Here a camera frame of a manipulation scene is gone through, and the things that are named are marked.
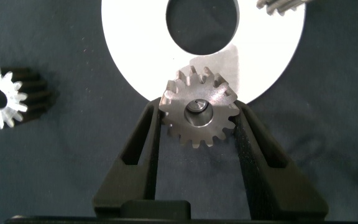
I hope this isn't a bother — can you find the round white carrier plate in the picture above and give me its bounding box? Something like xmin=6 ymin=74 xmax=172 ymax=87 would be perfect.
xmin=101 ymin=0 xmax=306 ymax=105

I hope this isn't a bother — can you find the dark table mat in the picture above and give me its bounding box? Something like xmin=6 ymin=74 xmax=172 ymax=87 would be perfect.
xmin=0 ymin=0 xmax=358 ymax=224

